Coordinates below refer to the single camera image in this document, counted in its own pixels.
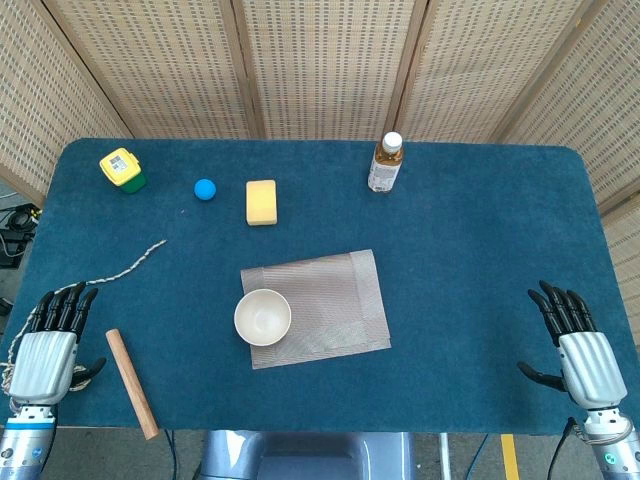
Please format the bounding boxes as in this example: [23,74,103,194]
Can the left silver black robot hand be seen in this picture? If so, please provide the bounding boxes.
[8,281,107,406]

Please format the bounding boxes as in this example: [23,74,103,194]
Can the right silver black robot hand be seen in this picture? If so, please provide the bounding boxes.
[516,279,629,412]

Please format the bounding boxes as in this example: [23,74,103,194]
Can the white bowl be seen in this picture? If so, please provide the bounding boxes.
[233,288,292,346]

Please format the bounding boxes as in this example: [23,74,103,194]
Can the brown woven placemat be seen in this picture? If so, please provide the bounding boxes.
[239,248,393,371]

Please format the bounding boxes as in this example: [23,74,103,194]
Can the wooden rolling stick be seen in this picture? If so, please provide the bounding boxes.
[104,328,161,441]

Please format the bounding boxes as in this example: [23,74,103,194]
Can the blue carpet table cover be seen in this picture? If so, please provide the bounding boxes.
[0,138,640,435]

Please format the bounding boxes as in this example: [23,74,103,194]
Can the green container with yellow lid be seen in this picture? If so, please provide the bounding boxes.
[98,147,148,195]

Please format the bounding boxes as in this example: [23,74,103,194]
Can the yellow sponge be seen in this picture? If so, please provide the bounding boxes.
[245,179,278,228]

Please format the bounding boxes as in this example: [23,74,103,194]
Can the tea bottle with white cap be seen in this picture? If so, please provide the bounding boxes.
[367,131,405,195]

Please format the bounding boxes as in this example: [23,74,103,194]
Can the grey-blue robot torso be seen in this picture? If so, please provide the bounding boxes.
[192,429,416,480]

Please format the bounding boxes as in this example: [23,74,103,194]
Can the woven bamboo folding screen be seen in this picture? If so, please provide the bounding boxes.
[0,0,640,346]

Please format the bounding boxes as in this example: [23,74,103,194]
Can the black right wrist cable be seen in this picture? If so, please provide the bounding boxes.
[546,417,577,480]

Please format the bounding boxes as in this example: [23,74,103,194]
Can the white braided rope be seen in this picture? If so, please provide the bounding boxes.
[0,239,168,397]

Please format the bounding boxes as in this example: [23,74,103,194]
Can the blue cable under table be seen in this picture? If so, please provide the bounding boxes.
[468,432,490,480]
[162,428,179,480]

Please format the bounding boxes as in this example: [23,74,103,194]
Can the black floor cables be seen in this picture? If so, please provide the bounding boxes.
[0,202,41,269]

